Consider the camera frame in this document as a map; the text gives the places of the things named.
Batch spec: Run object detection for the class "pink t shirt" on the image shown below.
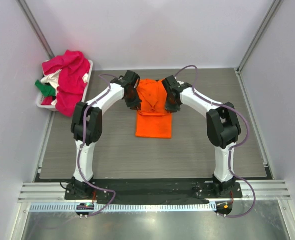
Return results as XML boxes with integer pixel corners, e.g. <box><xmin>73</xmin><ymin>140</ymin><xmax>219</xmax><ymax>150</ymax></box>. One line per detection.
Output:
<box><xmin>42</xmin><ymin>50</ymin><xmax>91</xmax><ymax>117</ymax></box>

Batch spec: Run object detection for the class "white slotted cable duct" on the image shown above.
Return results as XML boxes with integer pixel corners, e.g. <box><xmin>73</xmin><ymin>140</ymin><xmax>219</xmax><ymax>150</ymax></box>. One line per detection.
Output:
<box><xmin>29</xmin><ymin>202</ymin><xmax>217</xmax><ymax>213</ymax></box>

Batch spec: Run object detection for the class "left aluminium frame post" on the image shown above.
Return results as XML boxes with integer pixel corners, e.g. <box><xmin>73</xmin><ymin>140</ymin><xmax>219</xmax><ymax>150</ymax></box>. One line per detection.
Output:
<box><xmin>16</xmin><ymin>0</ymin><xmax>55</xmax><ymax>59</ymax></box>

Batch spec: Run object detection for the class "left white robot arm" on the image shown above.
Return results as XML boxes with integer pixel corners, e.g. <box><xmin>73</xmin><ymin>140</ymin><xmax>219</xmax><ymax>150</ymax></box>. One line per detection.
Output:
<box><xmin>65</xmin><ymin>70</ymin><xmax>142</xmax><ymax>200</ymax></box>

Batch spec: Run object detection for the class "green t shirt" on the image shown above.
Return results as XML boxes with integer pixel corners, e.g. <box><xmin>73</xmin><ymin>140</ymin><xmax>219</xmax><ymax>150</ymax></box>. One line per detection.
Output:
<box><xmin>35</xmin><ymin>80</ymin><xmax>56</xmax><ymax>97</ymax></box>

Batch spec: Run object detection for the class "aluminium frame post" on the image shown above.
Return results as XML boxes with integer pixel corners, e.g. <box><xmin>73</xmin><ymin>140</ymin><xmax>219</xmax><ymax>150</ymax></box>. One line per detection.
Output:
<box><xmin>16</xmin><ymin>0</ymin><xmax>55</xmax><ymax>59</ymax></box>
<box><xmin>235</xmin><ymin>0</ymin><xmax>284</xmax><ymax>75</ymax></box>

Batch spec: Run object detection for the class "right aluminium frame post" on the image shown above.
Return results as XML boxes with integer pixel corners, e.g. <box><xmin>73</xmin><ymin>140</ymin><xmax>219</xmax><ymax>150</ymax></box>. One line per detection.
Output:
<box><xmin>235</xmin><ymin>0</ymin><xmax>284</xmax><ymax>75</ymax></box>

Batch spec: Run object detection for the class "white t shirt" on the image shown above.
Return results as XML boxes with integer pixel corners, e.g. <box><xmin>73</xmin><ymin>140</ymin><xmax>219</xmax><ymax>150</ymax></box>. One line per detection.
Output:
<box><xmin>40</xmin><ymin>69</ymin><xmax>62</xmax><ymax>89</ymax></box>

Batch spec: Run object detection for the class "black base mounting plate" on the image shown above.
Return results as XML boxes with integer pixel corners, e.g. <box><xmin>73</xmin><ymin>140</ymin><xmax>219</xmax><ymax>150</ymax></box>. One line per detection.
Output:
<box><xmin>64</xmin><ymin>178</ymin><xmax>243</xmax><ymax>206</ymax></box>

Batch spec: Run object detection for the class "aluminium rail profile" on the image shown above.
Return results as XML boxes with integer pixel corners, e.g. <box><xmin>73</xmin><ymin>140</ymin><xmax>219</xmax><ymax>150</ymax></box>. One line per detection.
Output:
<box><xmin>18</xmin><ymin>180</ymin><xmax>291</xmax><ymax>203</ymax></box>

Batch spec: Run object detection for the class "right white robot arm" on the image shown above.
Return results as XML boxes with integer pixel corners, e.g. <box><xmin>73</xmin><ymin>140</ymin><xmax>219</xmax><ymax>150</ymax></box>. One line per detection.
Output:
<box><xmin>162</xmin><ymin>75</ymin><xmax>242</xmax><ymax>198</ymax></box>

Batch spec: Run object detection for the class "orange t shirt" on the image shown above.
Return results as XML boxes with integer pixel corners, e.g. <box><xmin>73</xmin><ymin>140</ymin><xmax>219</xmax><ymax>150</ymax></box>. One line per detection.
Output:
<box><xmin>135</xmin><ymin>78</ymin><xmax>173</xmax><ymax>139</ymax></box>

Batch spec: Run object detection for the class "white laundry basket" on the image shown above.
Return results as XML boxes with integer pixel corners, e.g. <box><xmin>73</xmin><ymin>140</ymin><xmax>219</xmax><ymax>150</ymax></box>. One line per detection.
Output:
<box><xmin>35</xmin><ymin>59</ymin><xmax>94</xmax><ymax>112</ymax></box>

